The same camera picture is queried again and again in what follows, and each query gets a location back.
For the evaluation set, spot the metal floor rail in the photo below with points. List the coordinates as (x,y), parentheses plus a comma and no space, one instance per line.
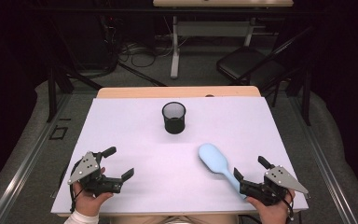
(326,168)
(21,165)

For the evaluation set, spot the person's lap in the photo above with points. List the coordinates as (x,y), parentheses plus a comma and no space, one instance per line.
(174,219)

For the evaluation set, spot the person's left hand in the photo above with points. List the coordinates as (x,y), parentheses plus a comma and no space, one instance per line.
(88,202)

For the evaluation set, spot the black metal stand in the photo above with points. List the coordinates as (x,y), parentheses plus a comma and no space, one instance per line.
(52,93)
(306,96)

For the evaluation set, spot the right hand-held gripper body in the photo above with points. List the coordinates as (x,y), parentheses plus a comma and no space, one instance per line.
(270,188)

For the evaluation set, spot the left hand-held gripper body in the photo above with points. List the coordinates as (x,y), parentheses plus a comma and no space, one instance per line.
(87,175)

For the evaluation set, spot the white-legged desk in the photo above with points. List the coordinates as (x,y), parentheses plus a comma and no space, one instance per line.
(176,59)

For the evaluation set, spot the black folding chair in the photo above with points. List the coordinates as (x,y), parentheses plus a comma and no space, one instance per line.
(248,62)

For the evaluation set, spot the light blue hairbrush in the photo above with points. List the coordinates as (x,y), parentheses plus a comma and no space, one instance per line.
(213,159)

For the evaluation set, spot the black mesh cup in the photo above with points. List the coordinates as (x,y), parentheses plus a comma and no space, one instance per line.
(174,121)

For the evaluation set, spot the wooden table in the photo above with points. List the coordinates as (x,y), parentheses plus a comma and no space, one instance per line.
(174,92)

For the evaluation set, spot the person's right hand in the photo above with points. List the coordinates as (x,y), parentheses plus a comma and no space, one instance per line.
(272,213)

